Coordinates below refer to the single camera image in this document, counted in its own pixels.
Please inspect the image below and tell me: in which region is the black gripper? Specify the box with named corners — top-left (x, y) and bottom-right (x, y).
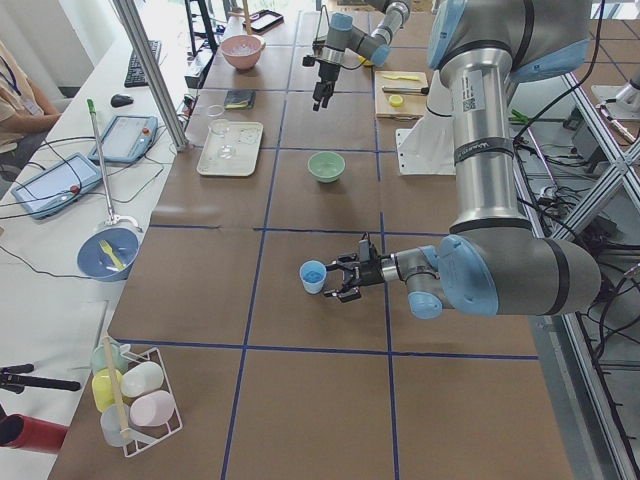
top-left (323, 254), bottom-right (383, 303)
top-left (313, 47), bottom-right (343, 111)

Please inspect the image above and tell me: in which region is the metal reacher stick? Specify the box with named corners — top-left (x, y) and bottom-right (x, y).
top-left (87, 98), bottom-right (144, 233)

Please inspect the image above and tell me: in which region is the large blue bowl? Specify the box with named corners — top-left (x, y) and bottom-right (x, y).
top-left (77, 228), bottom-right (140, 282)

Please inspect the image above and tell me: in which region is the blue teach pendant near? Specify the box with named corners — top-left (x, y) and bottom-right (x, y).
top-left (11, 153), bottom-right (102, 219)

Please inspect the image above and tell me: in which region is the red cylinder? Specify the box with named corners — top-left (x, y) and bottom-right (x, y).
top-left (1, 414), bottom-right (68, 454)

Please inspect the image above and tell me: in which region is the seated person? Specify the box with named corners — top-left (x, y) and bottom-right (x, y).
top-left (1, 43), bottom-right (62, 165)

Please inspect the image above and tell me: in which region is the black keyboard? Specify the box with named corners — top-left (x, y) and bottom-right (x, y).
top-left (124, 40), bottom-right (162, 88)

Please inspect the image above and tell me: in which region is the light green bowl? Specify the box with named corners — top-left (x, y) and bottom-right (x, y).
top-left (307, 151), bottom-right (346, 183)

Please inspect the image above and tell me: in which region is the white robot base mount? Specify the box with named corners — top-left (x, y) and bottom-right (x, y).
top-left (396, 71), bottom-right (455, 176)

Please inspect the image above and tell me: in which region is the white wire cup rack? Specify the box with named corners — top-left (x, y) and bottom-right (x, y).
top-left (100, 336), bottom-right (183, 458)

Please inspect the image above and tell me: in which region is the green cup in rack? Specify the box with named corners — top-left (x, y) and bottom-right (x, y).
top-left (90, 337), bottom-right (130, 377)

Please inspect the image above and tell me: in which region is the yellow plastic knife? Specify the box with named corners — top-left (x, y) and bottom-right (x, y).
top-left (381, 74), bottom-right (422, 82)

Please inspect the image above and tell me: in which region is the grey cup in rack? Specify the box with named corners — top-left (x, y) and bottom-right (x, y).
top-left (100, 404), bottom-right (132, 447)

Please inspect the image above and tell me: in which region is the grey yellow folded cloth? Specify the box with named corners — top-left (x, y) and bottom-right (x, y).
top-left (224, 89), bottom-right (256, 110)

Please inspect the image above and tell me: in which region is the blue teach pendant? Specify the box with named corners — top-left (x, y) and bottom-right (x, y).
top-left (11, 153), bottom-right (102, 219)
top-left (100, 115), bottom-right (158, 164)

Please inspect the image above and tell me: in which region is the light blue plastic cup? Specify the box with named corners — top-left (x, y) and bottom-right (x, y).
top-left (299, 260), bottom-right (327, 295)

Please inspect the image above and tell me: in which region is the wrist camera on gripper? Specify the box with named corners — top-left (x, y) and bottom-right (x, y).
top-left (358, 238), bottom-right (378, 263)

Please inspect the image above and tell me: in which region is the clear ice cube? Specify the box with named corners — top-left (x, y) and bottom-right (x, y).
top-left (303, 270), bottom-right (324, 283)

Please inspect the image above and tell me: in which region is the clear wine glass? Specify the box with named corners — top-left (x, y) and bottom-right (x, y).
top-left (209, 118), bottom-right (236, 159)

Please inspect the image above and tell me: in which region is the black camera tripod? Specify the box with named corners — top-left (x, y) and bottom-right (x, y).
top-left (1, 364), bottom-right (81, 394)

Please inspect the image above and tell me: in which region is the cream bear tray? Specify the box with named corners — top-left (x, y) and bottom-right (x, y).
top-left (196, 119), bottom-right (263, 177)

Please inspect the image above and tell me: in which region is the wooden cutting board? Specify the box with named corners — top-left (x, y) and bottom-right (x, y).
top-left (374, 71), bottom-right (429, 119)

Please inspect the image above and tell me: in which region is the yellow cup in rack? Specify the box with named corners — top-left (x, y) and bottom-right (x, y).
top-left (91, 368), bottom-right (115, 413)

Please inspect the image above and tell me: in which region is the pink cup in rack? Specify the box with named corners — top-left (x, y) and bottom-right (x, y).
top-left (130, 390), bottom-right (176, 427)

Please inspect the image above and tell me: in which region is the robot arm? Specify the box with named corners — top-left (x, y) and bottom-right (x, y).
top-left (303, 1), bottom-right (435, 121)
top-left (332, 1), bottom-right (601, 319)

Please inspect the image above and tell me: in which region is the steel muddler rod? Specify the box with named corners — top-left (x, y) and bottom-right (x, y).
top-left (381, 86), bottom-right (430, 96)

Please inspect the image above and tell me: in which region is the lemon half slice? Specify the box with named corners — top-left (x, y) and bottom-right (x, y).
top-left (388, 94), bottom-right (404, 108)

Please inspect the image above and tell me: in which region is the blue teach pendant far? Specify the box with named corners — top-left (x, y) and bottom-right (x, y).
top-left (100, 115), bottom-right (158, 164)

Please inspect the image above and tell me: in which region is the pink bowl of ice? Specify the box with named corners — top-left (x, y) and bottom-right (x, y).
top-left (220, 35), bottom-right (266, 71)

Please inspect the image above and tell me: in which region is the yellow fork in blue bowl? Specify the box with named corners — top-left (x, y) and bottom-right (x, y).
top-left (99, 239), bottom-right (125, 271)

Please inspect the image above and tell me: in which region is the black computer mouse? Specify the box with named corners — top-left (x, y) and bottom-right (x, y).
top-left (110, 94), bottom-right (134, 108)

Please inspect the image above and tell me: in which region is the aluminium frame post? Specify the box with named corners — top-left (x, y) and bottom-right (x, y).
top-left (113, 0), bottom-right (188, 152)

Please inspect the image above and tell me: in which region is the white cup in rack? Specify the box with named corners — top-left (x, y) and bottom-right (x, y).
top-left (120, 361), bottom-right (164, 398)

